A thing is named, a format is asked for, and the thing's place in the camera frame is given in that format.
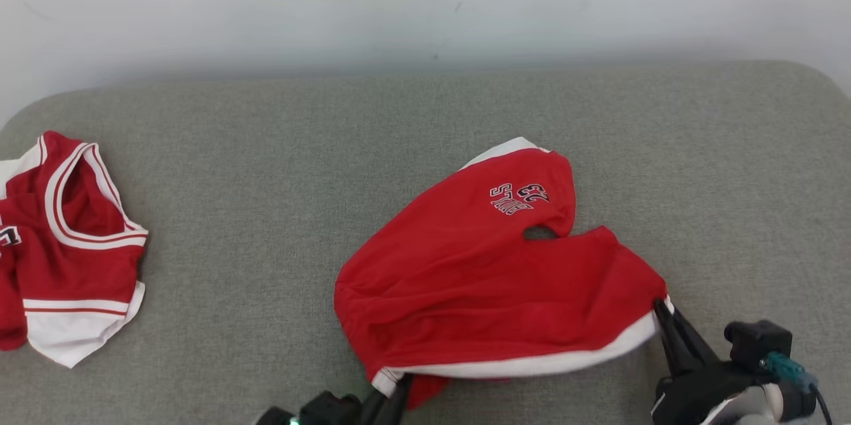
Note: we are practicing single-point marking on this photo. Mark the red white basketball jersey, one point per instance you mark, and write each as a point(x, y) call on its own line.
point(80, 265)

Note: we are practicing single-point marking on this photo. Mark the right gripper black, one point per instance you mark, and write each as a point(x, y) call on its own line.
point(698, 392)

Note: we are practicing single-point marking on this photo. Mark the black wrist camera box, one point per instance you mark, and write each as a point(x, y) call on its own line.
point(754, 342)

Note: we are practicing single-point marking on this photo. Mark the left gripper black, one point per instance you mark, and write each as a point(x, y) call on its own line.
point(332, 412)

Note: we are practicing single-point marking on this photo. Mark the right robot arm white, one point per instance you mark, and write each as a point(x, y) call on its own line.
point(758, 408)

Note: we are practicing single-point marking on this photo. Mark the grey fabric mat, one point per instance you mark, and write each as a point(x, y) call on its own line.
point(299, 165)

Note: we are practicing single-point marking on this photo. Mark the red white basketball shorts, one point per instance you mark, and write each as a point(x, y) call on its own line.
point(479, 285)

